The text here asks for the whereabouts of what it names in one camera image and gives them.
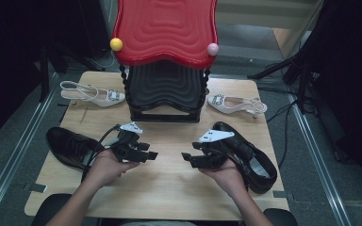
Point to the black leather shoe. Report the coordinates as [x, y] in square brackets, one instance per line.
[66, 146]
[260, 171]

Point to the white slingback heel shoe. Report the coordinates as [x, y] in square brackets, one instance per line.
[102, 99]
[229, 108]

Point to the red and black shoe rack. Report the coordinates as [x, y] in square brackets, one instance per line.
[165, 31]

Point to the black tripod stand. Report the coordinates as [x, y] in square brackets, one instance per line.
[301, 84]

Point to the metal floor rail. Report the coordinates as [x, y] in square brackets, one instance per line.
[320, 163]
[15, 150]

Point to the person's left hand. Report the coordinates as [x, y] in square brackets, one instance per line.
[105, 169]

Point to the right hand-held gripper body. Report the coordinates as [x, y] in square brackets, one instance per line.
[215, 155]

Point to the person's right hand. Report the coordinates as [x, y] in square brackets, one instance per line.
[229, 177]

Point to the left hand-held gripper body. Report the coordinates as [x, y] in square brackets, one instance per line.
[127, 150]

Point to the black curtain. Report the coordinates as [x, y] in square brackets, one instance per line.
[352, 78]
[12, 62]

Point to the black metal stand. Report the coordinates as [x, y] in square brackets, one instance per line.
[44, 75]

